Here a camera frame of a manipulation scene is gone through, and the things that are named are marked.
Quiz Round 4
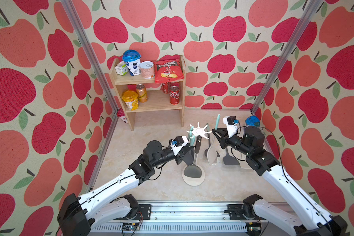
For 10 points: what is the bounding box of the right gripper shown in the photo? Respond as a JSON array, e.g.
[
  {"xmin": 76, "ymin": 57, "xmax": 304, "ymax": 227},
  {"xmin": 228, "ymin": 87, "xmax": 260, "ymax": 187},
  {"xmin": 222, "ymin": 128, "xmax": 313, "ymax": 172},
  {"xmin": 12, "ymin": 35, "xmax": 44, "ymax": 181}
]
[{"xmin": 213, "ymin": 126, "xmax": 250, "ymax": 158}]

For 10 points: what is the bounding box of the white utensil rack stand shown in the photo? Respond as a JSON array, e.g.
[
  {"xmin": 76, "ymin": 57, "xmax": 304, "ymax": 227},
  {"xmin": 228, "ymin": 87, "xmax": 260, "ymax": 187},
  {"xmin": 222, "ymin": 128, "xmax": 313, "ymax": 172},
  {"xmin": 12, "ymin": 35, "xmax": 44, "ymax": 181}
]
[{"xmin": 182, "ymin": 123, "xmax": 211, "ymax": 187}]

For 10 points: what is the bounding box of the grey spatula mint handle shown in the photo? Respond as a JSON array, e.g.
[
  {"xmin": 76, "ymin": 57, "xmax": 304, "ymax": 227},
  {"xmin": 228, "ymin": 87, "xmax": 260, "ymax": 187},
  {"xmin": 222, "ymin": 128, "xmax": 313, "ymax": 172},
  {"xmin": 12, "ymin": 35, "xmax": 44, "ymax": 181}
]
[{"xmin": 223, "ymin": 148, "xmax": 240, "ymax": 166}]

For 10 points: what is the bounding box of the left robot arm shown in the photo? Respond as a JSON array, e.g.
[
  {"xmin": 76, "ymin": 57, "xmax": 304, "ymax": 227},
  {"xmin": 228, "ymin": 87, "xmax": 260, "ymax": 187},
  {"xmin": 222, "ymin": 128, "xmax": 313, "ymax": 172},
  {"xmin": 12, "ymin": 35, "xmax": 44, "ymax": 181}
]
[{"xmin": 57, "ymin": 136, "xmax": 194, "ymax": 236}]

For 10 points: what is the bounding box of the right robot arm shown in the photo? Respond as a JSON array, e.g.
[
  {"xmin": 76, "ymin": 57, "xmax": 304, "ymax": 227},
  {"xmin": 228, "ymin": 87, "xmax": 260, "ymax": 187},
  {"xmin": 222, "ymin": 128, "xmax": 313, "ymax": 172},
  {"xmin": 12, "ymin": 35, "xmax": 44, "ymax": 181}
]
[{"xmin": 212, "ymin": 126, "xmax": 348, "ymax": 236}]

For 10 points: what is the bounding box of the blue lid yogurt cup floor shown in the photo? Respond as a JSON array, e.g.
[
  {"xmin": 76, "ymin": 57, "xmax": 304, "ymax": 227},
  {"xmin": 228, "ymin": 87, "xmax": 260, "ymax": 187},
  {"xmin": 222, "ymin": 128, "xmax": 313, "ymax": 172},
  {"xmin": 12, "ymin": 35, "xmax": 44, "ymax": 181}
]
[{"xmin": 245, "ymin": 116, "xmax": 261, "ymax": 127}]

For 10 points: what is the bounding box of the wooden two-tier shelf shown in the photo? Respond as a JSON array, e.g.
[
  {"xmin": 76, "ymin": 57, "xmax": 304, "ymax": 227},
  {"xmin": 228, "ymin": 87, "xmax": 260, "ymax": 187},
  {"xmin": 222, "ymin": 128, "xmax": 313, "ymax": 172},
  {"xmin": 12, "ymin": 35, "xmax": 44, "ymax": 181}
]
[{"xmin": 109, "ymin": 58, "xmax": 186, "ymax": 131}]

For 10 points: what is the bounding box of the red cola can front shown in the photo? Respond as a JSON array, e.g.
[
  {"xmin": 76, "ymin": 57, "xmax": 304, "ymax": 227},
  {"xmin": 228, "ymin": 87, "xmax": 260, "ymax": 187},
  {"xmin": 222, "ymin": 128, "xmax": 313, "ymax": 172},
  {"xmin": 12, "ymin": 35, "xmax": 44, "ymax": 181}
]
[{"xmin": 169, "ymin": 86, "xmax": 180, "ymax": 105}]

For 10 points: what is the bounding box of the red cola can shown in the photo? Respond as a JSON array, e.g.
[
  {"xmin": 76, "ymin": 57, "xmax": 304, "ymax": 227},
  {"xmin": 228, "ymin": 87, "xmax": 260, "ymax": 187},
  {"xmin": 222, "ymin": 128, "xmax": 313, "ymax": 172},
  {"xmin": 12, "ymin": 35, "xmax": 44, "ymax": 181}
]
[
  {"xmin": 162, "ymin": 82, "xmax": 171, "ymax": 94},
  {"xmin": 169, "ymin": 86, "xmax": 180, "ymax": 105}
]

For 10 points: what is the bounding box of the red cola can back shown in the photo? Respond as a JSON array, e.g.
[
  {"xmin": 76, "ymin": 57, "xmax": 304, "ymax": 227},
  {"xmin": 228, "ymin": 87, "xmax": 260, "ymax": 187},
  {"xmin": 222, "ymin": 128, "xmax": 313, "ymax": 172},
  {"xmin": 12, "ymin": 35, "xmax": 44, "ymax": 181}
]
[{"xmin": 162, "ymin": 82, "xmax": 171, "ymax": 94}]

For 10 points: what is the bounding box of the red white cup behind shelf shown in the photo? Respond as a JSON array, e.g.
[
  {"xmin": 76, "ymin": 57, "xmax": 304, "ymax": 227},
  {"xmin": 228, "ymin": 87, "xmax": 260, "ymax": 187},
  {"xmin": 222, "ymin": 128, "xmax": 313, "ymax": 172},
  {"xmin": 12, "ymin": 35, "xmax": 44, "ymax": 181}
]
[{"xmin": 116, "ymin": 108, "xmax": 128, "ymax": 124}]

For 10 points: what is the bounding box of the yellow mango cup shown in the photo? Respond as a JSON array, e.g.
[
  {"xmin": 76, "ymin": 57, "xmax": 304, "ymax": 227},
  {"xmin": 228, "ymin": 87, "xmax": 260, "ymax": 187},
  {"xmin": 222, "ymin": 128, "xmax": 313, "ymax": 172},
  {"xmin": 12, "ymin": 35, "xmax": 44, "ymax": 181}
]
[{"xmin": 122, "ymin": 90, "xmax": 139, "ymax": 111}]

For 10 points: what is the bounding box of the red chips bag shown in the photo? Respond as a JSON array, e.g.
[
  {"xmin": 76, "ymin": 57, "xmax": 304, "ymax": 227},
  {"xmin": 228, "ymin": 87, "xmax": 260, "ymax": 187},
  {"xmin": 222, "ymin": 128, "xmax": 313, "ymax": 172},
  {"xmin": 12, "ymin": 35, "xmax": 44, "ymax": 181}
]
[{"xmin": 154, "ymin": 59, "xmax": 184, "ymax": 84}]

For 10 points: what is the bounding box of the left circuit board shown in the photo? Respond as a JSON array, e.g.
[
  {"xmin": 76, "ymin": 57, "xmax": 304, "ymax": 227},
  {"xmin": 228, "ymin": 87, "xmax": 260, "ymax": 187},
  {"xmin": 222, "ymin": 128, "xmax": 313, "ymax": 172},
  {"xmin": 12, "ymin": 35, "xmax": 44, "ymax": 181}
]
[{"xmin": 121, "ymin": 223, "xmax": 140, "ymax": 232}]

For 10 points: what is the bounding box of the circuit board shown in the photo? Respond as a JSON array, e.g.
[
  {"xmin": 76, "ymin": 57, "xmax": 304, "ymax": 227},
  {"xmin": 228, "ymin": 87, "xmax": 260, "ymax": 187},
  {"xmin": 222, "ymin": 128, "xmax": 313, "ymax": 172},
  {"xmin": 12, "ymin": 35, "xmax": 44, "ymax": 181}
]
[
  {"xmin": 246, "ymin": 222, "xmax": 262, "ymax": 236},
  {"xmin": 121, "ymin": 223, "xmax": 140, "ymax": 232}
]

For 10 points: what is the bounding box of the pink cup foil lid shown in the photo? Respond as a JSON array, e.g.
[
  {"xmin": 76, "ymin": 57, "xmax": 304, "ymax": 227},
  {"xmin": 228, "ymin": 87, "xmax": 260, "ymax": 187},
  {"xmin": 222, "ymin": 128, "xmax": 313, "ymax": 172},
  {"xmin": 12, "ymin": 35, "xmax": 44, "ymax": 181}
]
[{"xmin": 140, "ymin": 61, "xmax": 155, "ymax": 79}]

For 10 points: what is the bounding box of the right circuit board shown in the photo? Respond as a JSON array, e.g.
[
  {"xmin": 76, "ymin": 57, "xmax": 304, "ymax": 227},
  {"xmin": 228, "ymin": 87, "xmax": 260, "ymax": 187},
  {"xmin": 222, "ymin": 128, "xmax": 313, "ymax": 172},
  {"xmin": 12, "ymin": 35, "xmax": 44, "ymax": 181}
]
[{"xmin": 246, "ymin": 222, "xmax": 262, "ymax": 236}]

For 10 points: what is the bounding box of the small green white carton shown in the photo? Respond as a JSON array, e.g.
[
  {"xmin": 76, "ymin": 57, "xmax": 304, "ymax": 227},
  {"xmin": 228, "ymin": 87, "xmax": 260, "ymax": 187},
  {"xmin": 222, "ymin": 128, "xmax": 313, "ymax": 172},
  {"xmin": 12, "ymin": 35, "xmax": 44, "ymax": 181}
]
[{"xmin": 115, "ymin": 61, "xmax": 129, "ymax": 76}]

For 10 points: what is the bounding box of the blue lid yogurt tub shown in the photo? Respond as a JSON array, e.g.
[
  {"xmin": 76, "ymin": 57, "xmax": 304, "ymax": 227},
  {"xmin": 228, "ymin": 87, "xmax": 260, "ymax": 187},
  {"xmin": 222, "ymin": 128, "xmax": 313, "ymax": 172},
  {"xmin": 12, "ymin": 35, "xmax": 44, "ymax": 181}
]
[{"xmin": 123, "ymin": 50, "xmax": 141, "ymax": 76}]

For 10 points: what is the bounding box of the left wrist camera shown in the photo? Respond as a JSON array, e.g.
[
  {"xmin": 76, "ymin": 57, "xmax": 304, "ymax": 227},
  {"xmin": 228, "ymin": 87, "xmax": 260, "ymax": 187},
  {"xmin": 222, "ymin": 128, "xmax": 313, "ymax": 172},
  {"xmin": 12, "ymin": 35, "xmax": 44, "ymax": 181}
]
[{"xmin": 169, "ymin": 136, "xmax": 188, "ymax": 156}]

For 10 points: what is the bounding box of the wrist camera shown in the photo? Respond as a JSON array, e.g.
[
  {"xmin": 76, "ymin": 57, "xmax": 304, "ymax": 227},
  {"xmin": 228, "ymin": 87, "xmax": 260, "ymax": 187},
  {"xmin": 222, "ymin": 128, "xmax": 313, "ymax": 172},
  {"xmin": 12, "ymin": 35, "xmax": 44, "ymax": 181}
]
[
  {"xmin": 169, "ymin": 136, "xmax": 188, "ymax": 156},
  {"xmin": 223, "ymin": 116, "xmax": 240, "ymax": 138}
]

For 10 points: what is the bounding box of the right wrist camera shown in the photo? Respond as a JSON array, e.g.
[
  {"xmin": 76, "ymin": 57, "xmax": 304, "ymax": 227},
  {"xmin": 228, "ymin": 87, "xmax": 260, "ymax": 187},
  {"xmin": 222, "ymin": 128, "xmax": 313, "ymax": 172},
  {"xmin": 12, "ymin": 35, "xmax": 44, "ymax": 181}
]
[{"xmin": 223, "ymin": 116, "xmax": 240, "ymax": 138}]

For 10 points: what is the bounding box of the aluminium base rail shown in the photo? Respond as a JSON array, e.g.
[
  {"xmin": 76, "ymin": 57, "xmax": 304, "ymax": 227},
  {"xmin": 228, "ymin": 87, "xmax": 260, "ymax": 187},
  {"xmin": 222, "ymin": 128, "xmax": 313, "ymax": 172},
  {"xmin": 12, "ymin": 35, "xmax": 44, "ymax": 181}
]
[{"xmin": 64, "ymin": 199, "xmax": 317, "ymax": 236}]

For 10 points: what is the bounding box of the right aluminium frame post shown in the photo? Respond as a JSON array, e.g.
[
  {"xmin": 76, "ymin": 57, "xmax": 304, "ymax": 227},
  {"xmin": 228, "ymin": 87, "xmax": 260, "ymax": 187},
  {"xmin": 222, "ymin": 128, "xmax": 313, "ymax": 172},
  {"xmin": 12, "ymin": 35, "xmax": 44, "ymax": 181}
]
[{"xmin": 250, "ymin": 0, "xmax": 324, "ymax": 115}]

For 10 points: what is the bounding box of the aluminium frame post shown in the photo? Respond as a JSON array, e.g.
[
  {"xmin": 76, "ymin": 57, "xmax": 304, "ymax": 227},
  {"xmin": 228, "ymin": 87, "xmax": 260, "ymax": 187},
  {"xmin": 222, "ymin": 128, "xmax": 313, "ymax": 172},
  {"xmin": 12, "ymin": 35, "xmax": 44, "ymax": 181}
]
[
  {"xmin": 250, "ymin": 0, "xmax": 324, "ymax": 115},
  {"xmin": 61, "ymin": 0, "xmax": 119, "ymax": 113}
]

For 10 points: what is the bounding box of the left aluminium frame post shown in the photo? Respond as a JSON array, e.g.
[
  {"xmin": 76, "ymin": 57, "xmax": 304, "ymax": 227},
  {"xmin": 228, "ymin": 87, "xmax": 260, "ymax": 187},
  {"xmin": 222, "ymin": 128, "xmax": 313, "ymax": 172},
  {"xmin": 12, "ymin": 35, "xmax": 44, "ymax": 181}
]
[{"xmin": 61, "ymin": 0, "xmax": 119, "ymax": 113}]

